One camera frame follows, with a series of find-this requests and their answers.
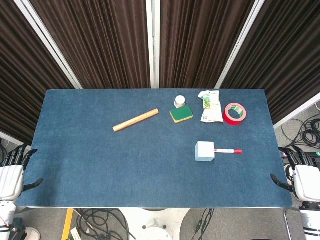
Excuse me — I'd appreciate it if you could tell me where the white snack bag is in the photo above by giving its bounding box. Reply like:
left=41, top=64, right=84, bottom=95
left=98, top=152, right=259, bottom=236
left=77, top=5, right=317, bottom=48
left=198, top=90, right=225, bottom=124

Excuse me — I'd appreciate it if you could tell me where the wooden rod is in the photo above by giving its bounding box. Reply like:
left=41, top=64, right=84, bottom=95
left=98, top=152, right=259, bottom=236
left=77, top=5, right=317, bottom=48
left=112, top=107, right=160, bottom=133

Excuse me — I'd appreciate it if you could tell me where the black cable with green connectors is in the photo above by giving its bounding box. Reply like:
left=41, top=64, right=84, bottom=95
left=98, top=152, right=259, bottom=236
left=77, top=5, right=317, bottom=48
left=191, top=208, right=215, bottom=240

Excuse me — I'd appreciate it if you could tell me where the red marker pen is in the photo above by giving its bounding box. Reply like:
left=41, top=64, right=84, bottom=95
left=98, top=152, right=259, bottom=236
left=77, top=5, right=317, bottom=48
left=214, top=148, right=243, bottom=155

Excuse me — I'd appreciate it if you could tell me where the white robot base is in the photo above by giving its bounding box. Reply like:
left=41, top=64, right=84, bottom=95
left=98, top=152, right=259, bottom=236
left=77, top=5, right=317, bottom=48
left=119, top=208, right=191, bottom=240

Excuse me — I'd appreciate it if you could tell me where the green and yellow sponge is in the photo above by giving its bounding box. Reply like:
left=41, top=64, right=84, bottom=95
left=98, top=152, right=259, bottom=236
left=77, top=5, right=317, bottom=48
left=169, top=104, right=194, bottom=125

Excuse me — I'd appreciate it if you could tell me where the blue fabric table mat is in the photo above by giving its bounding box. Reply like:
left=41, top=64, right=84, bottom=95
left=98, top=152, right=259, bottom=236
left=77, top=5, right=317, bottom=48
left=15, top=88, right=293, bottom=208

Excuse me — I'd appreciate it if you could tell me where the light blue cube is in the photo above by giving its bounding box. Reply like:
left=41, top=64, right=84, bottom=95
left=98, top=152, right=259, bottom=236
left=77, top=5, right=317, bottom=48
left=194, top=141, right=216, bottom=163

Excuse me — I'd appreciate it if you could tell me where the dark brown curtain panel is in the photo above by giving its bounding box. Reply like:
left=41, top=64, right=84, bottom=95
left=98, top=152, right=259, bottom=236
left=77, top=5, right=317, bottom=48
left=159, top=0, right=256, bottom=89
left=221, top=0, right=320, bottom=125
left=29, top=0, right=151, bottom=90
left=0, top=0, right=76, bottom=145

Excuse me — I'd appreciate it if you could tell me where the white partition frame post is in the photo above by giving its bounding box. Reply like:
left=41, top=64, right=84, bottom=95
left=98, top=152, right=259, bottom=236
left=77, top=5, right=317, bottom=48
left=145, top=0, right=161, bottom=90
left=13, top=0, right=83, bottom=90
left=214, top=0, right=266, bottom=90

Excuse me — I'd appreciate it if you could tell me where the white shoe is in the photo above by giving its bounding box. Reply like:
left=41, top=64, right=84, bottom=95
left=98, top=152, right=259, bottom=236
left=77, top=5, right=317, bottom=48
left=24, top=227, right=41, bottom=240

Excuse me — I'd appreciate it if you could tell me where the small white jar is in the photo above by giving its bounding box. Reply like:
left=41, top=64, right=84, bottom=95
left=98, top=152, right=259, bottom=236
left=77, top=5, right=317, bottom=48
left=174, top=95, right=186, bottom=109

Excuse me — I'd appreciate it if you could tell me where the black floor cable bundle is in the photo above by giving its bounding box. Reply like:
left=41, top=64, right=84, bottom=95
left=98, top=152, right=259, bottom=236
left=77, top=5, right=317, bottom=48
left=73, top=208, right=137, bottom=240
left=281, top=117, right=320, bottom=151

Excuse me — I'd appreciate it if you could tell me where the yellow floor strip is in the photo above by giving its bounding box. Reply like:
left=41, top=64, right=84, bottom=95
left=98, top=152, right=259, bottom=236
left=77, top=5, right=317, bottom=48
left=61, top=208, right=75, bottom=240

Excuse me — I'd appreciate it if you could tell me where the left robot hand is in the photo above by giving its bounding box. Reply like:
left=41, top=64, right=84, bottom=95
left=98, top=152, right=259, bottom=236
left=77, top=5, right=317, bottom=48
left=0, top=144, right=44, bottom=201

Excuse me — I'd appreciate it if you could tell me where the red tape roll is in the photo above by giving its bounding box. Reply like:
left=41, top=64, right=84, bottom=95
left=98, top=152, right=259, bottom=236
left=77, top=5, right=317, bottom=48
left=222, top=102, right=247, bottom=127

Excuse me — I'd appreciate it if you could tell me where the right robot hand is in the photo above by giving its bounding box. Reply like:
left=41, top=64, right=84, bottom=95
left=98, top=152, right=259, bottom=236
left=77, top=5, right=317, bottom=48
left=270, top=146, right=320, bottom=202

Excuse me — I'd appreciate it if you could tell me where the white partition base rail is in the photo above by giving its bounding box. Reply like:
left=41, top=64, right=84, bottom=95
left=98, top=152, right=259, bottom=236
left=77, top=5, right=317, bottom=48
left=0, top=131, right=32, bottom=151
left=273, top=92, right=320, bottom=130

